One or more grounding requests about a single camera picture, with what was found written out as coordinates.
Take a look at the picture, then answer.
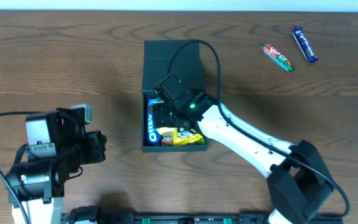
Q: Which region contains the green Haribo gummy bag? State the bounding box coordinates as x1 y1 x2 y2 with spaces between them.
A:
161 132 175 146

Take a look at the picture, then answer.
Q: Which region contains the yellow Hacks candy bag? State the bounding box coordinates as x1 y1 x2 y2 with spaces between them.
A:
173 131 206 146

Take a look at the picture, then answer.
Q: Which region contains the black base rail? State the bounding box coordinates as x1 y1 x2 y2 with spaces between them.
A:
61 203 344 224

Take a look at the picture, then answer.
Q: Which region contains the dark blue chocolate bar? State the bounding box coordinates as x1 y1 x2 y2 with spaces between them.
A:
292 27 318 63

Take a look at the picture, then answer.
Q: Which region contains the blue Oreo cookie pack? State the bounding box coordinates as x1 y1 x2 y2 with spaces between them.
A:
147 98 162 146

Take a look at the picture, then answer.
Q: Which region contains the red green snack bar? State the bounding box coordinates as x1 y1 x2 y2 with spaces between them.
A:
260 44 294 72

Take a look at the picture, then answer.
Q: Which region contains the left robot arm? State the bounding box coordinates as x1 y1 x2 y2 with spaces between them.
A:
6 104 106 223

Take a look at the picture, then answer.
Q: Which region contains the right black cable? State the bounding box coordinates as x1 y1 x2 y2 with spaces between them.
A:
166 39 351 218

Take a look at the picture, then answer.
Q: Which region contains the black gift box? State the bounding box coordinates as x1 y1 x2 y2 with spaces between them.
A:
141 40 208 152

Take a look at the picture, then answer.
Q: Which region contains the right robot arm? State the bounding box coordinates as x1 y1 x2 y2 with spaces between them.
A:
158 91 334 223

